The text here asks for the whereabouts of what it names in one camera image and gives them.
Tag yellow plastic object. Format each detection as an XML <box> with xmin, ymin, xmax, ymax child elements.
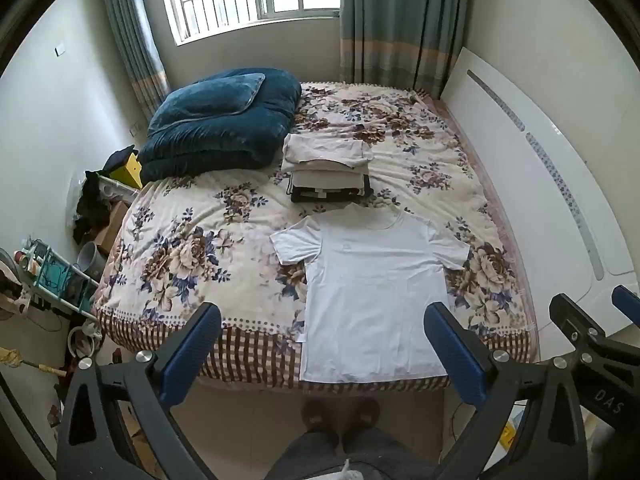
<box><xmin>107</xmin><ymin>152</ymin><xmax>146</xmax><ymax>190</ymax></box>

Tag white headboard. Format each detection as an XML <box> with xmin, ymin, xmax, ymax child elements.
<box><xmin>440</xmin><ymin>46</ymin><xmax>640</xmax><ymax>335</ymax></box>

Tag teal shelf trolley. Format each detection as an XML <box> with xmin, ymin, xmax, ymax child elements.
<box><xmin>15</xmin><ymin>240</ymin><xmax>101</xmax><ymax>322</ymax></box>

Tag white rack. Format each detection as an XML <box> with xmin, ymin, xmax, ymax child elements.
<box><xmin>97</xmin><ymin>175</ymin><xmax>142</xmax><ymax>203</ymax></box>

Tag dark cap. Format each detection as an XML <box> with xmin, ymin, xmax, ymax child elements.
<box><xmin>102</xmin><ymin>145</ymin><xmax>138</xmax><ymax>172</ymax></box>

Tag person's brown slipper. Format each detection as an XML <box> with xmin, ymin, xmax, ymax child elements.
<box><xmin>301</xmin><ymin>399</ymin><xmax>342</xmax><ymax>442</ymax></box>
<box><xmin>344</xmin><ymin>397</ymin><xmax>382</xmax><ymax>442</ymax></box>

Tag yellow mop handle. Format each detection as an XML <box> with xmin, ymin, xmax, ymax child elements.
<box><xmin>0</xmin><ymin>347</ymin><xmax>67</xmax><ymax>377</ymax></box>

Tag cardboard box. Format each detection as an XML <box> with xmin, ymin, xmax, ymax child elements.
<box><xmin>95</xmin><ymin>200</ymin><xmax>133</xmax><ymax>257</ymax></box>

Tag cream folded garment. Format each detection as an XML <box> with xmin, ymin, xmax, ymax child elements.
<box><xmin>290</xmin><ymin>162</ymin><xmax>371</xmax><ymax>192</ymax></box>

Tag blue folded quilt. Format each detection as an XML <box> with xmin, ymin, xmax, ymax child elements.
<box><xmin>137</xmin><ymin>67</ymin><xmax>302</xmax><ymax>183</ymax></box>

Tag blue velvet pillow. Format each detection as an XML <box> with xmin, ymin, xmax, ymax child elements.
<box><xmin>147</xmin><ymin>72</ymin><xmax>266</xmax><ymax>136</ymax></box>

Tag wide blue-grey curtain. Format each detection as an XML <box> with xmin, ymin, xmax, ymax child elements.
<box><xmin>340</xmin><ymin>0</ymin><xmax>471</xmax><ymax>101</ymax></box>

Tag beige folded garment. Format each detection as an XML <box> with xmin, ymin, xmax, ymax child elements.
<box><xmin>281</xmin><ymin>132</ymin><xmax>375</xmax><ymax>176</ymax></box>

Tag narrow blue-grey curtain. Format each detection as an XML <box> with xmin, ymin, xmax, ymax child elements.
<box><xmin>98</xmin><ymin>0</ymin><xmax>171</xmax><ymax>121</ymax></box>

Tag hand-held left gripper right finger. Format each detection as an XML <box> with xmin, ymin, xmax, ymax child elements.
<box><xmin>423</xmin><ymin>301</ymin><xmax>587</xmax><ymax>480</ymax></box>

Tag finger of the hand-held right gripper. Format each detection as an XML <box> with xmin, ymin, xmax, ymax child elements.
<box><xmin>611</xmin><ymin>285</ymin><xmax>640</xmax><ymax>317</ymax></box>
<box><xmin>549</xmin><ymin>294</ymin><xmax>625</xmax><ymax>363</ymax></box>

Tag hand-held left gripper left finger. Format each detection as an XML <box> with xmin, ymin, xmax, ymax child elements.
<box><xmin>56</xmin><ymin>301</ymin><xmax>222</xmax><ymax>480</ymax></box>

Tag grey bucket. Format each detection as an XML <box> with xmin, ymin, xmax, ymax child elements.
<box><xmin>76</xmin><ymin>241</ymin><xmax>109</xmax><ymax>281</ymax></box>

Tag person's grey trousers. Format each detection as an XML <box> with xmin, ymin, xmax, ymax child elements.
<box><xmin>265</xmin><ymin>427</ymin><xmax>441</xmax><ymax>480</ymax></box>

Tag white t-shirt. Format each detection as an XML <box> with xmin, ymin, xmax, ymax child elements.
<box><xmin>270</xmin><ymin>203</ymin><xmax>471</xmax><ymax>384</ymax></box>

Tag black folded garment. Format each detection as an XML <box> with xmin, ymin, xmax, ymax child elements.
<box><xmin>286</xmin><ymin>175</ymin><xmax>374</xmax><ymax>205</ymax></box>

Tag person's left brown slipper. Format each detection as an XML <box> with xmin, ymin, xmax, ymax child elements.
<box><xmin>301</xmin><ymin>399</ymin><xmax>342</xmax><ymax>442</ymax></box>

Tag person's right brown slipper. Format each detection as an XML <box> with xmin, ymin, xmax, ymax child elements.
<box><xmin>344</xmin><ymin>397</ymin><xmax>382</xmax><ymax>442</ymax></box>

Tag bed with floral sheet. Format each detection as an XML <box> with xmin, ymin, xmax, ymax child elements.
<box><xmin>92</xmin><ymin>81</ymin><xmax>542</xmax><ymax>391</ymax></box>

